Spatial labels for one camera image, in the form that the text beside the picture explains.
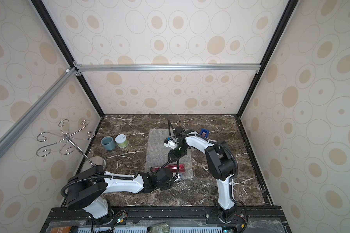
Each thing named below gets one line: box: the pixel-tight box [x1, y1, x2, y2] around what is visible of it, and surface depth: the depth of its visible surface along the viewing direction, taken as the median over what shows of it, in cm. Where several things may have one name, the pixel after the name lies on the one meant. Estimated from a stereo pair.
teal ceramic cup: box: [101, 135, 117, 151], surface depth 99 cm
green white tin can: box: [114, 133, 129, 149], surface depth 100 cm
